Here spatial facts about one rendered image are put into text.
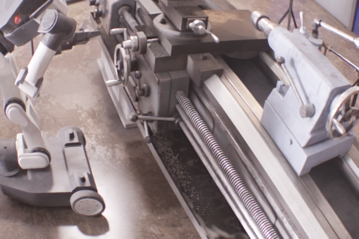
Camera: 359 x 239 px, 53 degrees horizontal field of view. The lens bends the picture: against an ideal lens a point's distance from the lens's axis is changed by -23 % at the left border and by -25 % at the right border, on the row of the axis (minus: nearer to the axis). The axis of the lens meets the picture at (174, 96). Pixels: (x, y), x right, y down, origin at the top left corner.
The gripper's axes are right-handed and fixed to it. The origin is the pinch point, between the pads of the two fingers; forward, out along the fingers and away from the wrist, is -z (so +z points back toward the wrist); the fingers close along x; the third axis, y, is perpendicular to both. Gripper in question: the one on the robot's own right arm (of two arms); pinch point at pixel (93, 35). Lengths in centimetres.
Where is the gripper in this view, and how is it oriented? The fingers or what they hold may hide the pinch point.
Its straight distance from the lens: 192.4
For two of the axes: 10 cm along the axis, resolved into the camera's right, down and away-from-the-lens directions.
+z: -9.3, 1.5, -3.4
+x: -3.4, 0.6, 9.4
